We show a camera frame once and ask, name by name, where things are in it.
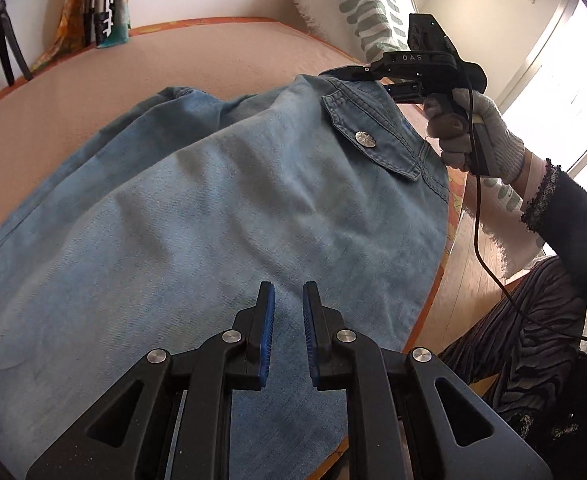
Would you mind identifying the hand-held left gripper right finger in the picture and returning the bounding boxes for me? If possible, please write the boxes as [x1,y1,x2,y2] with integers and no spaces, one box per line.
[302,282,554,480]

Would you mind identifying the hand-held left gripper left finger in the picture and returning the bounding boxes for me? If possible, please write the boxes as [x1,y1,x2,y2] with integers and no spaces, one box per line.
[26,281,276,480]

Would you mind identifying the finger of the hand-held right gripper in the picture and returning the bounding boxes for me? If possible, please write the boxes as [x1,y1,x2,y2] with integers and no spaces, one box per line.
[318,63,375,82]
[386,80,427,105]

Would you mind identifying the blue denim pants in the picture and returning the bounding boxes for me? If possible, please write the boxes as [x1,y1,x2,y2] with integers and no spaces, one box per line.
[0,74,450,480]

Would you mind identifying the person's right forearm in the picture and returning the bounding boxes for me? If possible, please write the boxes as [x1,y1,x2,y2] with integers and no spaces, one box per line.
[520,155,587,313]

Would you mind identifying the person's right hand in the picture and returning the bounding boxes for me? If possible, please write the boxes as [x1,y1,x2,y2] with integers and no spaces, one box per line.
[422,87,525,186]

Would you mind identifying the bright window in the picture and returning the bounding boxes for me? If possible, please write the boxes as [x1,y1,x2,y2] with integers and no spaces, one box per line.
[496,0,587,173]

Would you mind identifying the white fringed cloth green print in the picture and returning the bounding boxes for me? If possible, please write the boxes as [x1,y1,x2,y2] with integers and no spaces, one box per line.
[462,174,545,282]

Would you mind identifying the person's striped dark skirt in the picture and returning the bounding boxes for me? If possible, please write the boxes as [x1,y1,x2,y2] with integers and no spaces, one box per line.
[437,255,587,480]

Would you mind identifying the orange knotted scarf teal end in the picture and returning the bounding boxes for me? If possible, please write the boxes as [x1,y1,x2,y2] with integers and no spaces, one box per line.
[94,0,137,49]

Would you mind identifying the orange floral cloth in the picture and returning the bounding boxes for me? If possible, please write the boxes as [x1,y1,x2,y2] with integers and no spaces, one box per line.
[30,0,91,72]

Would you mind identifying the black tripod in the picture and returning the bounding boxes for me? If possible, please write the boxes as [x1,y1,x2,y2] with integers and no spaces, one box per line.
[0,0,35,120]

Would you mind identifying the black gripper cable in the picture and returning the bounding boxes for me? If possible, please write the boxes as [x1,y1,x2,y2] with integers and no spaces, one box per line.
[466,85,587,357]

